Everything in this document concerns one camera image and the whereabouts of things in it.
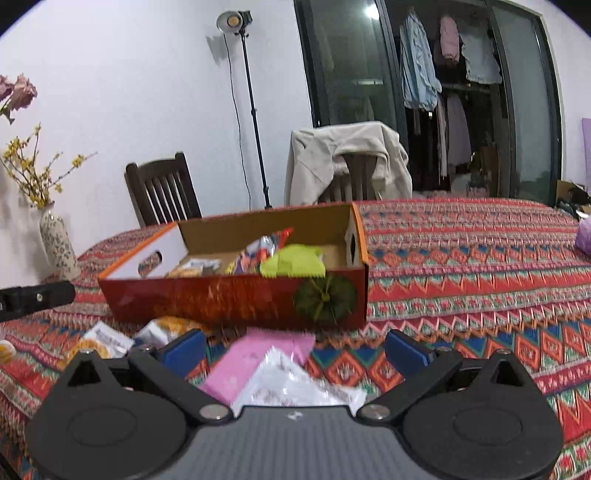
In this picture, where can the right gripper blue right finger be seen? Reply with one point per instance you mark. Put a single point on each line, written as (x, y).
(406, 355)

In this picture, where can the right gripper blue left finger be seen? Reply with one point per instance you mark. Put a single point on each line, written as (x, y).
(184, 353)

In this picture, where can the orange cracker snack packet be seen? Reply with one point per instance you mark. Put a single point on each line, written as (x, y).
(161, 331)

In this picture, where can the purple snack packet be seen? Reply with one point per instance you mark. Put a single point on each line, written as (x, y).
(233, 371)

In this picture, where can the white cracker snack packet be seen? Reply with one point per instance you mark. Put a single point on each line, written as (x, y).
(107, 342)

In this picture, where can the white cracker packet back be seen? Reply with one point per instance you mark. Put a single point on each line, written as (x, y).
(279, 382)

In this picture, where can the red blue spicy snack bag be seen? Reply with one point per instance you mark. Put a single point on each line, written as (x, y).
(249, 259)

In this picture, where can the large green snack bar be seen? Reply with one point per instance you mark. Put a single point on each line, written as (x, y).
(295, 261)

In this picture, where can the patterned red tablecloth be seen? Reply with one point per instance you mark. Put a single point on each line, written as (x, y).
(475, 275)

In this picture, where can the red orange cardboard box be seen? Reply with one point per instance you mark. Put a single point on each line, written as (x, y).
(139, 288)

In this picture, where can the yellow blossom branches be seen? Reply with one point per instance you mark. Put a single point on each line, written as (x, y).
(21, 161)

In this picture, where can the dark wooden chair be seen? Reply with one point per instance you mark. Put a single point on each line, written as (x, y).
(161, 191)

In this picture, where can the chair under beige jacket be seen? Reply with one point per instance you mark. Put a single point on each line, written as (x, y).
(352, 180)

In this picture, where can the pink dried roses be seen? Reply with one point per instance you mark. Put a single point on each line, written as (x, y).
(16, 95)

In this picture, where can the purple tissue pack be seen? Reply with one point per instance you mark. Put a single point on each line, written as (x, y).
(583, 236)

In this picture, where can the beige jacket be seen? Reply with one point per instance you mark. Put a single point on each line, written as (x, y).
(318, 155)

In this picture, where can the cardboard box on floor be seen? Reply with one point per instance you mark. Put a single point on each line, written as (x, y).
(572, 199)

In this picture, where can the light blue hanging shirt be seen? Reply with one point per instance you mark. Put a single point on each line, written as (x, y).
(420, 86)

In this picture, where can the white hanging top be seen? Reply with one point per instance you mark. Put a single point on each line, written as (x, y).
(477, 49)

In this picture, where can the pink hanging garment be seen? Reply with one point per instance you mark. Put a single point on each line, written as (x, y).
(449, 40)

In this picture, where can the studio light on stand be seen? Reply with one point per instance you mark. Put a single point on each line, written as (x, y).
(234, 28)

